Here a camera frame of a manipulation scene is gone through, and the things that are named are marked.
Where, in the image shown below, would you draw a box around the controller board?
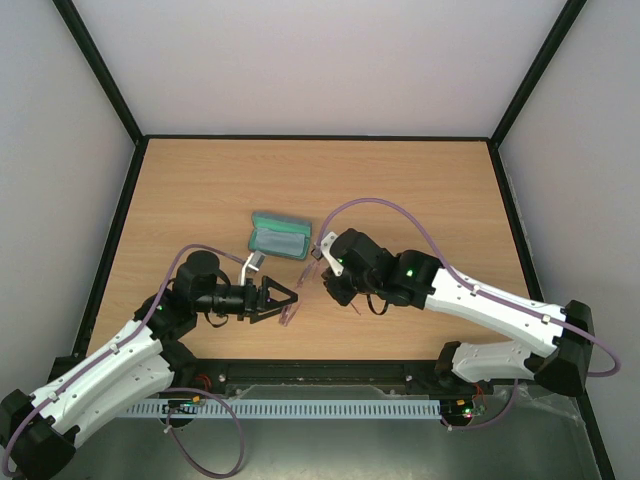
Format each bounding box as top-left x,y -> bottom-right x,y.
440,396 -> 488,420
159,396 -> 207,415

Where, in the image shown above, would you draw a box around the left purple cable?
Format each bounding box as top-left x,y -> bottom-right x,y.
0,243 -> 246,477

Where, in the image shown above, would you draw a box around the pink sunglasses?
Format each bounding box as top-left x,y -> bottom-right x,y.
277,259 -> 364,329

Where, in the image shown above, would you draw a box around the black aluminium frame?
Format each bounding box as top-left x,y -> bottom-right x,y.
9,0 -> 617,480

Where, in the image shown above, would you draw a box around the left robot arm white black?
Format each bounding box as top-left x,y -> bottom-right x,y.
1,244 -> 298,479

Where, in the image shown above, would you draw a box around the grey glasses case green lining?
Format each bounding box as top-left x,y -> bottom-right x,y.
248,211 -> 312,260

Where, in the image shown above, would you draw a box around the left controller board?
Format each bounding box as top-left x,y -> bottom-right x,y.
159,396 -> 207,415

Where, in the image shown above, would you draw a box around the purple cable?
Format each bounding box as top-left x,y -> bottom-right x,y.
0,243 -> 246,477
312,197 -> 622,434

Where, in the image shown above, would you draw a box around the right controller board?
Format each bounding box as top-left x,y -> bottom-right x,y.
440,396 -> 488,420

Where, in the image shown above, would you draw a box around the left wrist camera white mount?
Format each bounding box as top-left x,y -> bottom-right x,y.
238,250 -> 266,286

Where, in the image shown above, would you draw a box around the light blue cleaning cloth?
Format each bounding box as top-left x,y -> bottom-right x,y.
255,228 -> 306,258

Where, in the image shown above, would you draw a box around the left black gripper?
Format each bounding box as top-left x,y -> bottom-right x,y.
195,275 -> 298,323

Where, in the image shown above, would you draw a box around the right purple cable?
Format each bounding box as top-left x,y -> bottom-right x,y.
312,197 -> 622,434

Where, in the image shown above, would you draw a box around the light blue slotted cable duct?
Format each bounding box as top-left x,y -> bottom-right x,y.
119,399 -> 441,420

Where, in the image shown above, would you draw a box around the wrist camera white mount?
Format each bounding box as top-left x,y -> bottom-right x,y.
311,231 -> 344,277
238,250 -> 266,286

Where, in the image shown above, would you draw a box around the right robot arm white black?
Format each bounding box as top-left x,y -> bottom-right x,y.
312,229 -> 594,397

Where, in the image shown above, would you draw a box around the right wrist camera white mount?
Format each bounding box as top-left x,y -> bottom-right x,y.
311,231 -> 344,277

